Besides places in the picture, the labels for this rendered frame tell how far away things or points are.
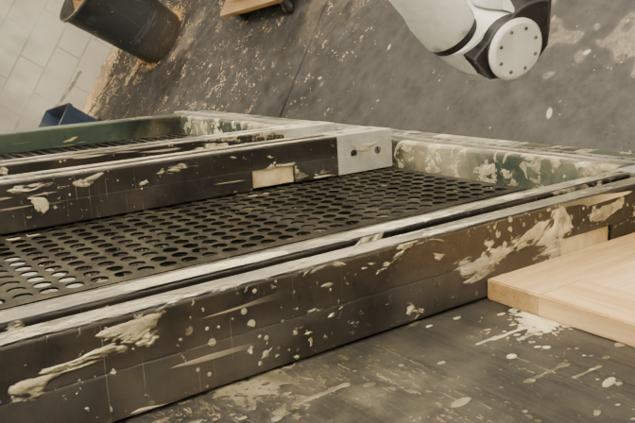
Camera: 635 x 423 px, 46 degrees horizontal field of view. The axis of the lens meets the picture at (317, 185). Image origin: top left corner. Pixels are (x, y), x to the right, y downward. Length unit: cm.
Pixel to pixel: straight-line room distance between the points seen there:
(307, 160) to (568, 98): 133
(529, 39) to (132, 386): 64
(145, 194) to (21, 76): 480
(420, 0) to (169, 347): 53
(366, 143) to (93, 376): 92
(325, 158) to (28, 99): 474
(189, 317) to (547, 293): 30
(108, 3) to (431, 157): 384
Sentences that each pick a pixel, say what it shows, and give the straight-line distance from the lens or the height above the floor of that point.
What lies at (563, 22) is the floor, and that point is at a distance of 264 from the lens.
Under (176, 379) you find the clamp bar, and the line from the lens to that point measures 52.
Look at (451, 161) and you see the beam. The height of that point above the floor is 89.
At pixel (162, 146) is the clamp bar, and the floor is 123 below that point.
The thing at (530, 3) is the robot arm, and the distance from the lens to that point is 94.
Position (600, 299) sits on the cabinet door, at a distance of 64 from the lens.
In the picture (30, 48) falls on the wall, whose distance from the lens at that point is 594.
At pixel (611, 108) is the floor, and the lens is 234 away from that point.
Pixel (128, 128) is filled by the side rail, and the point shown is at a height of 103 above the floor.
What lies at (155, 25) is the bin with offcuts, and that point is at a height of 17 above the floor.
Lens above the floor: 175
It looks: 35 degrees down
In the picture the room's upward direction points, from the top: 59 degrees counter-clockwise
